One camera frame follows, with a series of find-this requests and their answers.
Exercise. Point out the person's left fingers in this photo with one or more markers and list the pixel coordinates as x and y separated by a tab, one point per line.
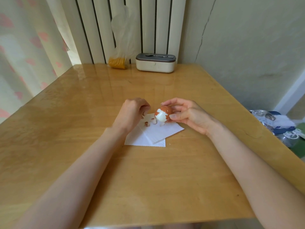
143	105

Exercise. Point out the white curtain pink hearts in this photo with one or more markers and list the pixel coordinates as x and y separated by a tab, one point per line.
28	52

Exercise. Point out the blue and white box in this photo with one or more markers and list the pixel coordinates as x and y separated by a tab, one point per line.
283	123

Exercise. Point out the silver foil bag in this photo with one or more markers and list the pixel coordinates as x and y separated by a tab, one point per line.
262	114

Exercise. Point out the person's right hand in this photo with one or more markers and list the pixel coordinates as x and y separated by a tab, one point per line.
194	116

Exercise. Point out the partly peeled brown boiled egg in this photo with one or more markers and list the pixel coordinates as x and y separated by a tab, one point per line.
163	113

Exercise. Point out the person's right forearm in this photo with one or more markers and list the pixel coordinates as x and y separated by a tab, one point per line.
252	176

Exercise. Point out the white ribbed radiator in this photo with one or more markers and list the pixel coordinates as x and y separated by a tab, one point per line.
124	28

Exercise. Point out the green container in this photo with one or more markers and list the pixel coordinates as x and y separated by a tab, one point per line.
300	140

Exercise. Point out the white paper napkin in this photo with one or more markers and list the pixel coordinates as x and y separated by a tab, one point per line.
140	139
162	131

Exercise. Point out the clear plastic bag yellow contents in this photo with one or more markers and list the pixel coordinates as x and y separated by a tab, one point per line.
121	45

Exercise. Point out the metal spoon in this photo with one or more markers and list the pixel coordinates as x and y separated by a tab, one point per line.
156	55

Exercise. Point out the person's left forearm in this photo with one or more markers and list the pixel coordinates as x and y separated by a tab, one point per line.
78	176

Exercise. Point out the white lunch box grey lid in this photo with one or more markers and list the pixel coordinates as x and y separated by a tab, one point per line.
155	64

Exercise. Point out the person's left hand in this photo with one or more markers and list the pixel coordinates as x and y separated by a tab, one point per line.
129	114

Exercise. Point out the person's right thumb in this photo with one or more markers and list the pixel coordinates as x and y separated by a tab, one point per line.
178	116

